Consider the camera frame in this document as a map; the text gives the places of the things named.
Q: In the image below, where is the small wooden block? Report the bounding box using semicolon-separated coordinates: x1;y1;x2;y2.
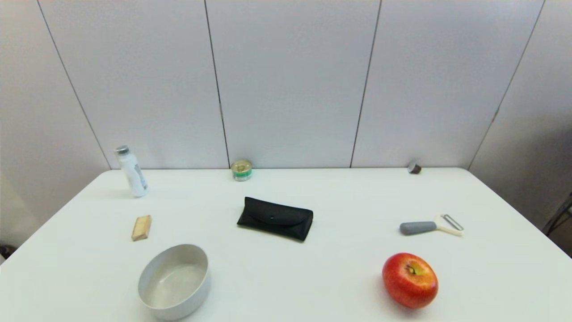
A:
131;215;152;242

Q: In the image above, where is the grey handled white peeler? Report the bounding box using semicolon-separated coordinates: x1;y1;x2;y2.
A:
400;214;465;237

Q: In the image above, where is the grey round bowl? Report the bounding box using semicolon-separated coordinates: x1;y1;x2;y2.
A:
138;244;211;321

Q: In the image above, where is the black cable beside table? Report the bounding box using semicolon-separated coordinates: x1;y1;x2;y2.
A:
542;192;572;237

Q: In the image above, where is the green labelled tin can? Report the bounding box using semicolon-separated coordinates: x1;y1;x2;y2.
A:
231;160;253;182

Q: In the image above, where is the red apple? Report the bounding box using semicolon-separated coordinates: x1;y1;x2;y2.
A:
382;253;439;310

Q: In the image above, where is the black glasses case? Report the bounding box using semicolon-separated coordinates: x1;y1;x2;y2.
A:
236;196;314;242

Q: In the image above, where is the white bottle with silver cap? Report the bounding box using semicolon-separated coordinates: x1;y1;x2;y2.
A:
115;145;149;198

